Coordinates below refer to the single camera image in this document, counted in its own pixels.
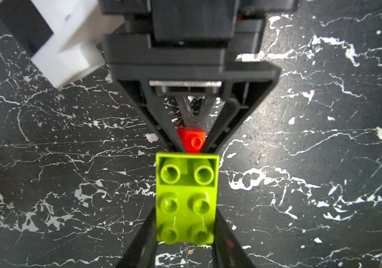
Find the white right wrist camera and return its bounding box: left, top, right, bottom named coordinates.
left=31, top=0, right=125, bottom=88

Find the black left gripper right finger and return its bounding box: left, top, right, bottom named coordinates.
left=212, top=209, right=256, bottom=268

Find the green lego brick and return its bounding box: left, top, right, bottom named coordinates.
left=156, top=152, right=220, bottom=245

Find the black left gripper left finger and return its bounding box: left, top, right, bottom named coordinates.
left=115, top=208, right=157, bottom=268

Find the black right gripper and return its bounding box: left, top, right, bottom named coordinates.
left=99, top=1, right=299, bottom=154

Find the small red lego brick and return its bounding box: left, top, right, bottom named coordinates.
left=176, top=127, right=206, bottom=154

